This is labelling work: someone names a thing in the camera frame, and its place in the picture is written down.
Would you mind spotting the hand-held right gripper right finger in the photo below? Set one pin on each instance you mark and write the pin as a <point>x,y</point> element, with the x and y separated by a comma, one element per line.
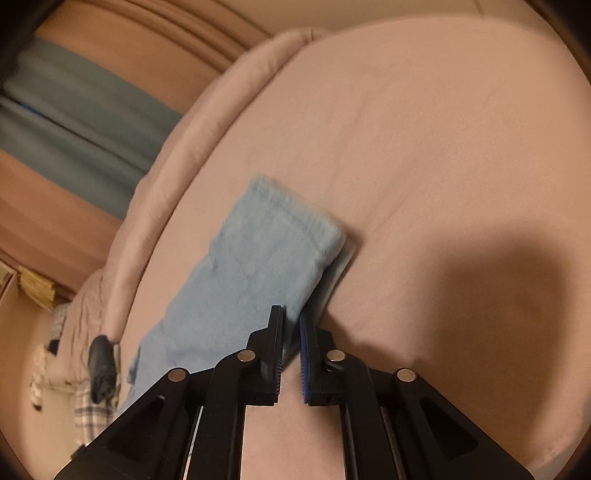
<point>304,364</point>

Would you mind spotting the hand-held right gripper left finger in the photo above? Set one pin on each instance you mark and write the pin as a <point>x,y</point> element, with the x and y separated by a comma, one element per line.
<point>275,364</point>

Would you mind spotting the light blue denim pants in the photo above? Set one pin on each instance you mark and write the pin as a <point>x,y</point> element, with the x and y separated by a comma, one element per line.
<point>258,258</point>

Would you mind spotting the dark cloth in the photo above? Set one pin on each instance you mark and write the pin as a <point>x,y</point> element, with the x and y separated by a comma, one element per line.
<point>102,369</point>

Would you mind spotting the plaid cloth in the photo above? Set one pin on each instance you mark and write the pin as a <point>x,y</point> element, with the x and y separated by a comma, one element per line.
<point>92,417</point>

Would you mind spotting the pink pillow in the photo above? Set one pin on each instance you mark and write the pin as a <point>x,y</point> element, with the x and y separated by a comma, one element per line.
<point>184,152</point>

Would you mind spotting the pink bed sheet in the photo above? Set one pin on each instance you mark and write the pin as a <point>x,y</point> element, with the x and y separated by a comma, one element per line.
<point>415,161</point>

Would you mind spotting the grey-blue curtain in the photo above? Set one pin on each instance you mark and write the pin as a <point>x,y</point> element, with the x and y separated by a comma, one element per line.
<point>69,115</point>

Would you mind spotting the pink curtain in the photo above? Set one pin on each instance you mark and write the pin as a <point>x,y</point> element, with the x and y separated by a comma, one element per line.
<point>138,46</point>

